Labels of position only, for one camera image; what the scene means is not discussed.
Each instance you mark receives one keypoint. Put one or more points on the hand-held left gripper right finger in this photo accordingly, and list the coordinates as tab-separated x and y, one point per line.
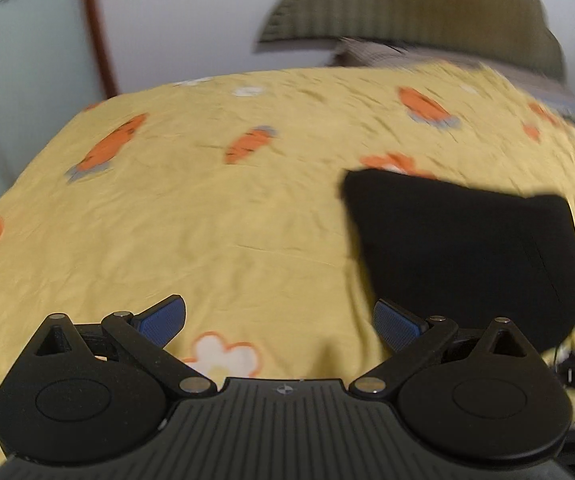
393	324

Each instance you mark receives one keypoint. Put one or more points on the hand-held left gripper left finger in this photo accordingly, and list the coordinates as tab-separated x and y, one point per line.
163	321

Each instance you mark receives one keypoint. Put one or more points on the black pants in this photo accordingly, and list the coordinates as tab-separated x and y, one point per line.
467	255

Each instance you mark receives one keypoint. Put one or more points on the yellow carrot print blanket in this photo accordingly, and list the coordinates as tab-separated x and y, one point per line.
247	200

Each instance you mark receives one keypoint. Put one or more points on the beige patterned pillow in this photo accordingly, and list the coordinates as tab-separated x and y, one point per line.
372	52

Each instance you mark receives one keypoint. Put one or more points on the grey bed sheet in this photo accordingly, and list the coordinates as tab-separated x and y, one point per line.
542	85

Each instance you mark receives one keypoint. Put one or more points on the olive padded headboard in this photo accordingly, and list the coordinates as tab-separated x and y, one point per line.
417	5

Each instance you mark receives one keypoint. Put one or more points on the brown door frame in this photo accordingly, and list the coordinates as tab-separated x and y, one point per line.
99	30

